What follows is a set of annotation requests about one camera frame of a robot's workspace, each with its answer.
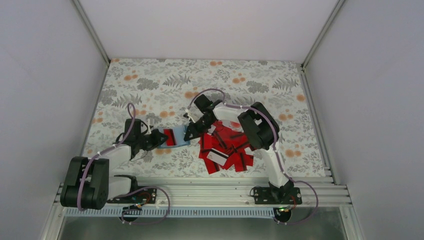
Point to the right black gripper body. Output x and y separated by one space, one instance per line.
204 125

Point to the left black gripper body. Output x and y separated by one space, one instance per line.
144 143

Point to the red card with black stripe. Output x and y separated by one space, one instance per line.
171 139

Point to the teal card holder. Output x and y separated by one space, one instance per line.
175 136

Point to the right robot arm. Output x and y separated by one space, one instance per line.
258 126

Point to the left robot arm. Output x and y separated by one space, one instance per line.
90 182

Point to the white card under stripe card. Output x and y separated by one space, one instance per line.
217 157

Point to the pile of red cards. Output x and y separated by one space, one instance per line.
233 143

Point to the floral patterned table mat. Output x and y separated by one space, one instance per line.
161 90

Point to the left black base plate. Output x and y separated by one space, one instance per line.
146 196

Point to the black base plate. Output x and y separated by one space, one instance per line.
146 196
268 196

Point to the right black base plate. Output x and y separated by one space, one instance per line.
268 196

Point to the aluminium rail frame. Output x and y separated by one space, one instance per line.
235 191

